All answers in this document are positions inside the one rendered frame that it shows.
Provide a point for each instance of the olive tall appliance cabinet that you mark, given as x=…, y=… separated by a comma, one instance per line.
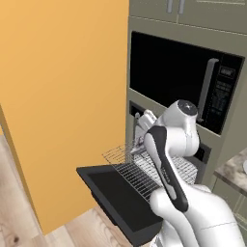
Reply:
x=231, y=128

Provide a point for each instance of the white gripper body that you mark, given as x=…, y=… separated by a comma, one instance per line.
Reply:
x=140, y=132

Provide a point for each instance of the olive cupboard door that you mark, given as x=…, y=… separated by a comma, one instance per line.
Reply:
x=148, y=9
x=218, y=13

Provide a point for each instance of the orange tall panel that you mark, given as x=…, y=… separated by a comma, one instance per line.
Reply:
x=64, y=106

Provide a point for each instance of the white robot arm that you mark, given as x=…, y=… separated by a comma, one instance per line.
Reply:
x=205, y=218

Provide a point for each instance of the black oven door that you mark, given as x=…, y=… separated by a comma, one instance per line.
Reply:
x=119, y=196

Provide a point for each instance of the black microwave oven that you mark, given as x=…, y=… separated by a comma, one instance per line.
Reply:
x=167, y=74

